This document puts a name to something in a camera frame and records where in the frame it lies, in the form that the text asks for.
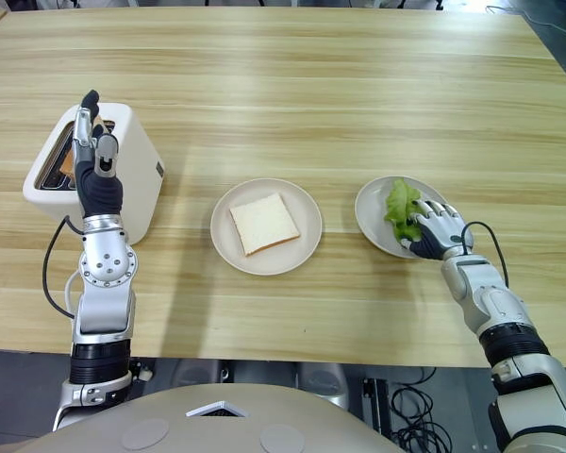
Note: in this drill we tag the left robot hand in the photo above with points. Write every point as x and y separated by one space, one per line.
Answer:
98 189

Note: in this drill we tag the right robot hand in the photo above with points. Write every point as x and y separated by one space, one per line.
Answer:
436 231

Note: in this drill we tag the bread slice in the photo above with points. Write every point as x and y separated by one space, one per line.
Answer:
264 224
71 158

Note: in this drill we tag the green lettuce leaf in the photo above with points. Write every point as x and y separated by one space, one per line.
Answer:
401 207

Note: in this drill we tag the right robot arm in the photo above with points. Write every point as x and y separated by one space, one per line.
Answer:
514 349

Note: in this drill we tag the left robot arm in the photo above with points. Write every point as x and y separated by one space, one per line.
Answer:
101 302

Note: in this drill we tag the cream toaster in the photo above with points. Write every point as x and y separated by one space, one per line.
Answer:
132 156

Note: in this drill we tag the cream round plate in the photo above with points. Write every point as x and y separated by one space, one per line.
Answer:
266 226
372 212

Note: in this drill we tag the robot body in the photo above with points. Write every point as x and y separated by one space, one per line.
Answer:
207 424

